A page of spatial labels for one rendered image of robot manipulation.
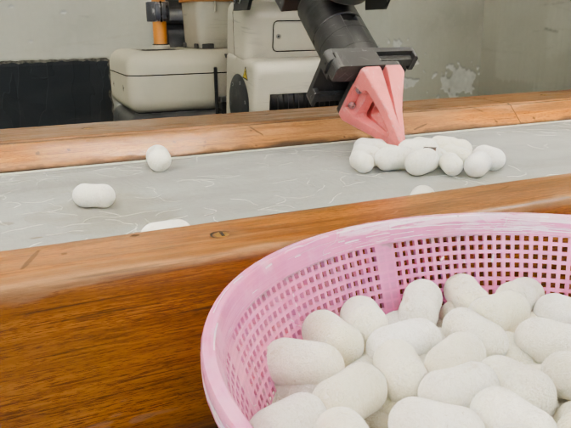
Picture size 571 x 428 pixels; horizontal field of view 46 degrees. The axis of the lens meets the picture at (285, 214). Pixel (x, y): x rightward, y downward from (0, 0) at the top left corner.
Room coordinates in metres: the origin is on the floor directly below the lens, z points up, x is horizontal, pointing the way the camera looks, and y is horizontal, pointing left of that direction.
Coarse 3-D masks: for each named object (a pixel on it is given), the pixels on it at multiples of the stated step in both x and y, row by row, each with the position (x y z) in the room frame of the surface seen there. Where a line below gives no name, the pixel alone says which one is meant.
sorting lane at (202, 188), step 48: (336, 144) 0.71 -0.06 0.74; (480, 144) 0.70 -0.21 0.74; (528, 144) 0.70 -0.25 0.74; (0, 192) 0.52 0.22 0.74; (48, 192) 0.52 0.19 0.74; (144, 192) 0.51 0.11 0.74; (192, 192) 0.51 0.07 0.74; (240, 192) 0.51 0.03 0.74; (288, 192) 0.51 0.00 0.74; (336, 192) 0.51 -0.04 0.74; (384, 192) 0.50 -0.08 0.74; (0, 240) 0.40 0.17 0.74; (48, 240) 0.39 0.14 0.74
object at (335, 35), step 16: (336, 16) 0.71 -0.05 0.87; (320, 32) 0.71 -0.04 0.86; (336, 32) 0.70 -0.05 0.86; (352, 32) 0.70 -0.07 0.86; (368, 32) 0.71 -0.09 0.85; (320, 48) 0.71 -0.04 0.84; (336, 48) 0.66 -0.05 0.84; (352, 48) 0.67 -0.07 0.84; (368, 48) 0.67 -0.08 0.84; (384, 48) 0.68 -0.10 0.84; (400, 48) 0.69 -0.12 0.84; (320, 64) 0.66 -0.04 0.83; (400, 64) 0.69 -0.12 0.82; (320, 80) 0.67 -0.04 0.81; (320, 96) 0.68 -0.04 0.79; (336, 96) 0.69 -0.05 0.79
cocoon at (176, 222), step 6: (150, 222) 0.37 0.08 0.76; (156, 222) 0.37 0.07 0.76; (162, 222) 0.37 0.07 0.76; (168, 222) 0.37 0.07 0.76; (174, 222) 0.37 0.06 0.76; (180, 222) 0.37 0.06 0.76; (186, 222) 0.38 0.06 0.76; (144, 228) 0.37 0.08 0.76; (150, 228) 0.36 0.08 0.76; (156, 228) 0.36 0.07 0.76; (162, 228) 0.37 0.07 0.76
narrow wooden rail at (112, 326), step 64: (448, 192) 0.40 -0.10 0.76; (512, 192) 0.40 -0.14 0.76; (0, 256) 0.29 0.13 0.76; (64, 256) 0.29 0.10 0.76; (128, 256) 0.29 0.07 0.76; (192, 256) 0.29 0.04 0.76; (256, 256) 0.30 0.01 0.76; (0, 320) 0.25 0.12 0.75; (64, 320) 0.26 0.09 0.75; (128, 320) 0.28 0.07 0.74; (192, 320) 0.29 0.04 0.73; (0, 384) 0.25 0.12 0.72; (64, 384) 0.26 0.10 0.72; (128, 384) 0.27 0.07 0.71; (192, 384) 0.29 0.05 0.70
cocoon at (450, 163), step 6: (444, 156) 0.57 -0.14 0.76; (450, 156) 0.56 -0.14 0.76; (456, 156) 0.56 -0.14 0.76; (444, 162) 0.56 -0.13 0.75; (450, 162) 0.55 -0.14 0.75; (456, 162) 0.55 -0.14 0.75; (462, 162) 0.55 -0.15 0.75; (444, 168) 0.55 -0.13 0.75; (450, 168) 0.55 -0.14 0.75; (456, 168) 0.55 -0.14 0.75; (462, 168) 0.55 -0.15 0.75; (450, 174) 0.55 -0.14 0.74; (456, 174) 0.55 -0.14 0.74
